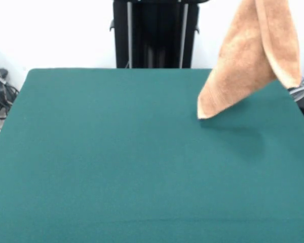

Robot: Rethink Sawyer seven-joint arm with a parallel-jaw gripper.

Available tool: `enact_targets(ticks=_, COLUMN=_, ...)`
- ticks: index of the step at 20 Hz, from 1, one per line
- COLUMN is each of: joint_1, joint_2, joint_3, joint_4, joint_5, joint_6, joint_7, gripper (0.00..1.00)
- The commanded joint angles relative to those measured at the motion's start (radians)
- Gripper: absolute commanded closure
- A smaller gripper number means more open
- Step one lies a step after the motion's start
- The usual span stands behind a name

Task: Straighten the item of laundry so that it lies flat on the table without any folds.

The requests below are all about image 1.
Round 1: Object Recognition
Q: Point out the tan terry towel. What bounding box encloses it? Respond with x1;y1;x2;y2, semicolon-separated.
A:
197;0;301;120

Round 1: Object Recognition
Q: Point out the dark green table cloth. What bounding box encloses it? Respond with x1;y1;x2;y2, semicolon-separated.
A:
0;67;304;243

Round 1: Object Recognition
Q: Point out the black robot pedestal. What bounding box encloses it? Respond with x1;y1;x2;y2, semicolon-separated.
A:
109;0;201;69

